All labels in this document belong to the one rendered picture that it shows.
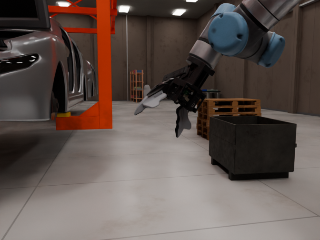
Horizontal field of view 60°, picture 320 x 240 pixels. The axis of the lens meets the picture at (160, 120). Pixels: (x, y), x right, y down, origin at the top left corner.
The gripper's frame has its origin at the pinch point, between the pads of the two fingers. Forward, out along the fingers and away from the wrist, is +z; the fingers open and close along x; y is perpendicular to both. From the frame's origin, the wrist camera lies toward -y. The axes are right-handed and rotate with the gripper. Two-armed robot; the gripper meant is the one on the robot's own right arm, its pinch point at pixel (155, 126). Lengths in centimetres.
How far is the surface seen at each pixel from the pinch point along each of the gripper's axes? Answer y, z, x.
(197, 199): -116, 59, 153
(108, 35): -283, -31, 48
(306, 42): -703, -454, 801
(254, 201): -92, 31, 190
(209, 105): -363, -35, 301
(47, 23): -276, -5, -16
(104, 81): -271, 19, 69
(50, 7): -862, -41, 11
